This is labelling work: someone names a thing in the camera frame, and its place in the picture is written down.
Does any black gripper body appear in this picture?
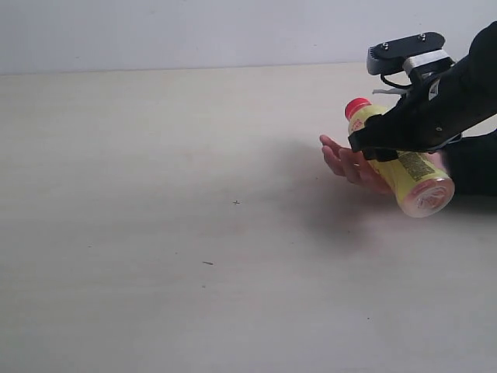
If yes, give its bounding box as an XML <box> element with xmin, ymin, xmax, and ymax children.
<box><xmin>349</xmin><ymin>65</ymin><xmax>472</xmax><ymax>152</ymax></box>

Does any yellow bottle with red cap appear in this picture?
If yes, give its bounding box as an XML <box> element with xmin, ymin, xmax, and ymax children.
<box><xmin>344</xmin><ymin>97</ymin><xmax>456</xmax><ymax>219</ymax></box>

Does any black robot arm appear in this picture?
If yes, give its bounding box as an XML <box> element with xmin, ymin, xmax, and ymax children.
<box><xmin>349</xmin><ymin>23</ymin><xmax>496</xmax><ymax>162</ymax></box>

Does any bare open human hand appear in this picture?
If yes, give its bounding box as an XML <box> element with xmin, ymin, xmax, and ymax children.
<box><xmin>319</xmin><ymin>134</ymin><xmax>392</xmax><ymax>194</ymax></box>

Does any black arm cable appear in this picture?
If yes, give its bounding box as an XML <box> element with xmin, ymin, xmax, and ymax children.
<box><xmin>379</xmin><ymin>73</ymin><xmax>412</xmax><ymax>89</ymax></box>

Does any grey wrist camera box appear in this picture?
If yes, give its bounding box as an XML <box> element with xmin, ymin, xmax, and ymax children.
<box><xmin>366</xmin><ymin>32</ymin><xmax>454</xmax><ymax>82</ymax></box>

